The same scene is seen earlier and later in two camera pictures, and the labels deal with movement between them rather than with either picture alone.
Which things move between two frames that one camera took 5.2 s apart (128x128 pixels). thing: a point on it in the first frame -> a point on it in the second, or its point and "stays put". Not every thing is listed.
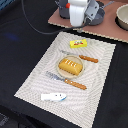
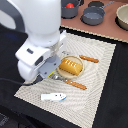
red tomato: [67, 5] stays put
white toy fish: [55, 96] stays put
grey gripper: [92, 8] -> [51, 65]
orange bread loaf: [70, 66] stays put
